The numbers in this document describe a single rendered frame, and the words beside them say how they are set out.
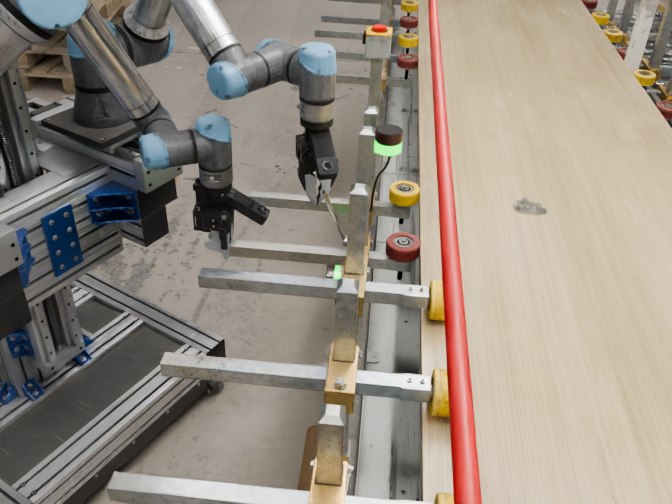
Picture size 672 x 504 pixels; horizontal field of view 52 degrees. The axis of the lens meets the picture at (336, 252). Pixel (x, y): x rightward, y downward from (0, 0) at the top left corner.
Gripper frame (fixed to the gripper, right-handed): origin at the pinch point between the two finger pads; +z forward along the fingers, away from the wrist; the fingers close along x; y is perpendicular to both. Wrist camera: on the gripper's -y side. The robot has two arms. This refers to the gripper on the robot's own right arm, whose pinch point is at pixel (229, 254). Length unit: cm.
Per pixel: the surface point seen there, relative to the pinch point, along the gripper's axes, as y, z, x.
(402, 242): -41.4, -8.8, 0.7
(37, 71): 187, 70, -271
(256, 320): 8, 82, -70
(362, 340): -34.3, 12.0, 12.7
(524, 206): -72, -10, -19
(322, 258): -23.0, -2.6, 1.6
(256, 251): -7.1, -2.8, 1.5
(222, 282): -5.1, -12.5, 26.5
